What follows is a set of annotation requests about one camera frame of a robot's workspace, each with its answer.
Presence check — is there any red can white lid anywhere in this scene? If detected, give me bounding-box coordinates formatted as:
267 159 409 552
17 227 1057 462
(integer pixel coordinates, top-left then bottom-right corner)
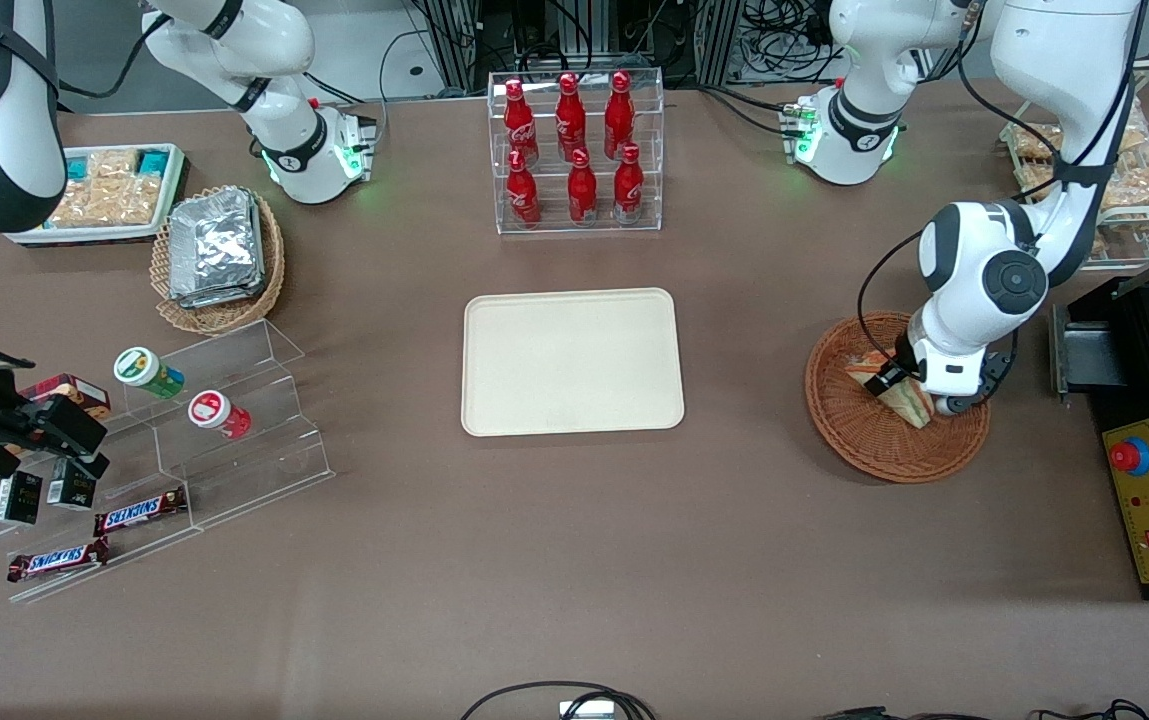
187 389 253 440

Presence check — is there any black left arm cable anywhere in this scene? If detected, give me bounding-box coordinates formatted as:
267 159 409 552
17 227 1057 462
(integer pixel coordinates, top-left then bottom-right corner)
856 0 1147 366

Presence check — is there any silver foil pouch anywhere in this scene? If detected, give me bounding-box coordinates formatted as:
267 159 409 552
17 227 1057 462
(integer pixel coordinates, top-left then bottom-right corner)
169 188 265 301
172 192 269 310

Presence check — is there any black equipment cabinet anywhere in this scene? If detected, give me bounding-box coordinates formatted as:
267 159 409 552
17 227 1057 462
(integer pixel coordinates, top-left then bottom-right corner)
474 0 700 89

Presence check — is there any small black box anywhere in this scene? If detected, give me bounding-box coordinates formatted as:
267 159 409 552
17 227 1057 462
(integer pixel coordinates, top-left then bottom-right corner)
46 457 98 511
0 470 44 526

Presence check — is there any aluminium profile post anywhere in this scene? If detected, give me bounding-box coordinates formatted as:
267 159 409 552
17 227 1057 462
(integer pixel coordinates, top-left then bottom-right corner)
694 0 743 86
422 0 480 96

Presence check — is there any black base power cable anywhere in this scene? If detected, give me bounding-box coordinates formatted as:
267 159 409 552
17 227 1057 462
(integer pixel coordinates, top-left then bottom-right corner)
696 84 803 135
304 72 387 131

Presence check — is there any oval light wicker basket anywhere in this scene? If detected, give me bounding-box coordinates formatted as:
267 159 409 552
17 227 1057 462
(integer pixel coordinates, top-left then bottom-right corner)
150 184 287 336

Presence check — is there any black cable bundle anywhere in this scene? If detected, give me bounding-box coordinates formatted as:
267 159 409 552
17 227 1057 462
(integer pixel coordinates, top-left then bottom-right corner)
739 0 835 61

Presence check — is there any white plastic snack tray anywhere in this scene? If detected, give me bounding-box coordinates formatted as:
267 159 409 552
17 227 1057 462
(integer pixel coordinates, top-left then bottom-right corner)
4 143 190 247

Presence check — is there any clear acrylic bottle rack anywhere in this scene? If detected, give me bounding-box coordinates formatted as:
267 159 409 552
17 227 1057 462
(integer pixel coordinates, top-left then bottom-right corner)
488 68 666 237

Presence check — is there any round brown wicker basket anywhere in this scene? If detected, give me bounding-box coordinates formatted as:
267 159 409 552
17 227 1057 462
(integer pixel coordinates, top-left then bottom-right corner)
805 311 992 485

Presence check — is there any clear acrylic stepped stand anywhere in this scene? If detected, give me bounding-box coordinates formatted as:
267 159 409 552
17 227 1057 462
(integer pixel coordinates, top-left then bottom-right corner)
0 318 337 605

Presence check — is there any cream rectangular tray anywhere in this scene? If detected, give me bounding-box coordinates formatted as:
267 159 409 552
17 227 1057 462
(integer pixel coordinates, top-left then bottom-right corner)
462 288 685 438

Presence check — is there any red brown snack box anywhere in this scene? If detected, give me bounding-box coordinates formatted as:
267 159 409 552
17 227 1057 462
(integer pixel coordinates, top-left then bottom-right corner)
19 373 113 421

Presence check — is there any Snickers chocolate bar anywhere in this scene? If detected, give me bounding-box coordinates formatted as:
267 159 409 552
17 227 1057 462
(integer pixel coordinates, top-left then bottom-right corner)
6 538 111 584
93 487 188 537

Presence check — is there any black looped cable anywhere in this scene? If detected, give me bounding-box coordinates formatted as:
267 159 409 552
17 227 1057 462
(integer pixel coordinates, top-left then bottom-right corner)
459 682 657 720

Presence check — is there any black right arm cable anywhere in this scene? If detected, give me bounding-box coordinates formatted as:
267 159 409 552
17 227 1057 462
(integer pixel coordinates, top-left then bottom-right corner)
54 15 175 101

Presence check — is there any triangular sandwich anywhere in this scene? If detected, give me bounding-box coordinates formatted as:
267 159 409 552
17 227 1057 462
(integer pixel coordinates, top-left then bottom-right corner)
843 348 936 430

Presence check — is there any red cola bottle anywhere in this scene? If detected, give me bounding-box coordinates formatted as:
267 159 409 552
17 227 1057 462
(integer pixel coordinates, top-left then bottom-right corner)
506 150 542 229
504 80 540 167
568 148 598 226
614 143 645 223
556 72 587 162
604 70 635 160

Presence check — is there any black machine frame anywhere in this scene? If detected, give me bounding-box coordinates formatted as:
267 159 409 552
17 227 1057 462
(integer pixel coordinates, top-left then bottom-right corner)
1049 275 1149 603

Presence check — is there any gray metal block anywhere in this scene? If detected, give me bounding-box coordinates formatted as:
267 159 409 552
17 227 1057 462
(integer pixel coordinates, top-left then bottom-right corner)
1050 302 1130 397

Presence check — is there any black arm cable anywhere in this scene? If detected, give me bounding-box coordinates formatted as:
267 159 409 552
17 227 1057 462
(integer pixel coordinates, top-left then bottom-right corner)
856 0 1147 366
54 15 175 101

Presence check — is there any green can white lid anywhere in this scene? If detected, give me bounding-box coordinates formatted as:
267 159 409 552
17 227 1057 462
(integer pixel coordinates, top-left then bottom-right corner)
113 346 186 400

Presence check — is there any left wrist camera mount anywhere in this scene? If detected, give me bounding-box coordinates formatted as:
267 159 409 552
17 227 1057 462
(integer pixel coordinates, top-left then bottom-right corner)
932 385 997 417

